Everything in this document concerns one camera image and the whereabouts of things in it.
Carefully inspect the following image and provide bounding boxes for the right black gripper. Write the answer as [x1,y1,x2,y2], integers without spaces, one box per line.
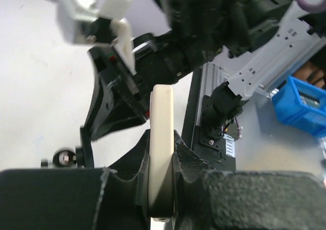
[81,46,153,143]

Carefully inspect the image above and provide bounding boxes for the blue plastic bin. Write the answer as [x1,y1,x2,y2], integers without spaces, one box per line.
[271,76,325,138]

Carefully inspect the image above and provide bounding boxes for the right white cable duct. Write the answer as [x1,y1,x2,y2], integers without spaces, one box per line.
[224,134,235,158]

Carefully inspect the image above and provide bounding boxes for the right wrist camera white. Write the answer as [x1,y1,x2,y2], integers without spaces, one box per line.
[56,0,136,75]

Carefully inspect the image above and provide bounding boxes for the black phone beige case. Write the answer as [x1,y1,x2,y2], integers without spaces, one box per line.
[148,84,174,222]

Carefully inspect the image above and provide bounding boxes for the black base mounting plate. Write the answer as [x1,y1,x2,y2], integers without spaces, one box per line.
[181,67,238,170]

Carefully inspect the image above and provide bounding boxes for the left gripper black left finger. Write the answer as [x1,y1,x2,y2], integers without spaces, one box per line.
[1,130,150,229]

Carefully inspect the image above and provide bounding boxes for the aluminium front rail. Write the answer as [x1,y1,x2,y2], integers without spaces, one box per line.
[198,63,285,111]

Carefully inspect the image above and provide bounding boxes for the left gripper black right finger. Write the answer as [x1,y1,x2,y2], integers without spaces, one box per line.
[173,133,325,229]

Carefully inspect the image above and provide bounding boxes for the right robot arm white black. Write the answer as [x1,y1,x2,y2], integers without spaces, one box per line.
[85,0,325,141]

